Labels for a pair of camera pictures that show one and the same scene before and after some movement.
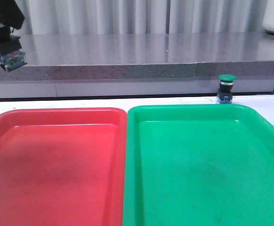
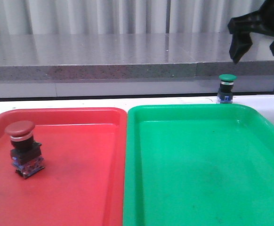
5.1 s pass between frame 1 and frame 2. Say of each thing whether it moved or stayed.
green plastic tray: stayed
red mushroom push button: moved
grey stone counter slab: stayed
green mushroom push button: stayed
